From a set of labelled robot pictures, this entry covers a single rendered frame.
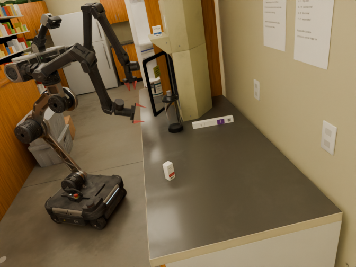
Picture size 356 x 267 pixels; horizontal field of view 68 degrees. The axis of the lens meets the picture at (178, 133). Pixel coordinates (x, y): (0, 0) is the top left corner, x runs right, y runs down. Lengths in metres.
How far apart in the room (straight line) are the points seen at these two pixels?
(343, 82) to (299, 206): 0.46
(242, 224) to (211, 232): 0.12
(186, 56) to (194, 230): 1.08
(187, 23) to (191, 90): 0.42
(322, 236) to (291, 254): 0.13
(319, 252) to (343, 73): 0.67
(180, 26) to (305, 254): 1.32
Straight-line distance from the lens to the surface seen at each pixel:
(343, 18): 0.99
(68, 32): 6.72
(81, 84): 6.89
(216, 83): 2.20
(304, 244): 1.16
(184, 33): 1.69
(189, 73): 1.73
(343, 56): 0.99
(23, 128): 2.57
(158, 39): 1.67
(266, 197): 1.14
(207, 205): 1.11
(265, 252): 1.10
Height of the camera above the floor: 1.70
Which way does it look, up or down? 27 degrees down
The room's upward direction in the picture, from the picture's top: 10 degrees counter-clockwise
